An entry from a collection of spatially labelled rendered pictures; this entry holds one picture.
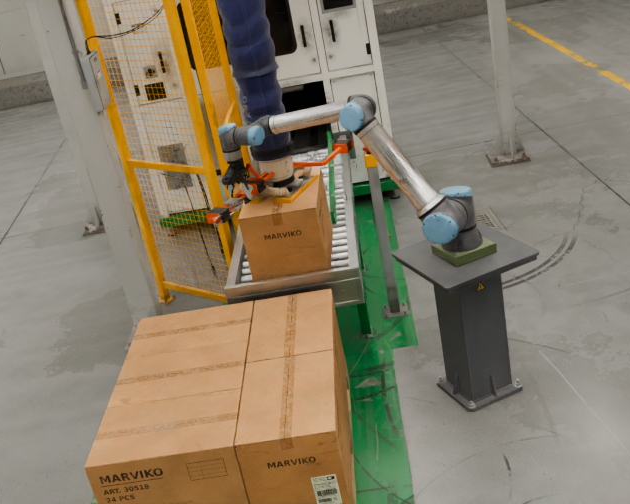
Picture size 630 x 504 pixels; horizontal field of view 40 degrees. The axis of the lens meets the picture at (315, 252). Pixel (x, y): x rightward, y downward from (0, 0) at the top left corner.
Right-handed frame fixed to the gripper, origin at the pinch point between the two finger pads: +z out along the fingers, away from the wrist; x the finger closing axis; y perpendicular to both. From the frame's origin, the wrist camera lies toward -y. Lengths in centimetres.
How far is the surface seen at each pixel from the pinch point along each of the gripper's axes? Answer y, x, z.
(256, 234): 7.4, 0.3, 22.8
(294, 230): 15.0, -17.6, 23.7
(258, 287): 0.0, 1.3, 49.4
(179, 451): -122, -30, 54
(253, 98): 32, 0, -41
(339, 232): 78, -9, 55
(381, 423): -23, -67, 108
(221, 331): -37, 3, 54
